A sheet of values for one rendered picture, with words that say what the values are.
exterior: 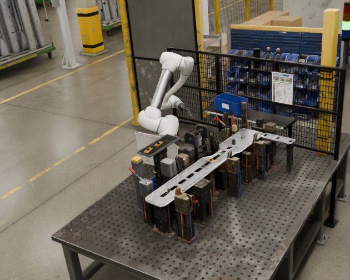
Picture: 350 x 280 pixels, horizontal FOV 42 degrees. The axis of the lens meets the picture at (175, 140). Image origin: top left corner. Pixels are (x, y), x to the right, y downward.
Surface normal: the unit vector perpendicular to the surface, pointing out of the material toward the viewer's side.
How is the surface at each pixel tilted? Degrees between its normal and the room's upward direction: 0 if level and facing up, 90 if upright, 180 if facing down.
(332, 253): 0
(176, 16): 90
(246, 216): 0
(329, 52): 88
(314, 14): 90
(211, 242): 0
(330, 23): 90
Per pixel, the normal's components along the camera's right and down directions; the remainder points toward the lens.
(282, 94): -0.63, 0.39
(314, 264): -0.08, -0.90
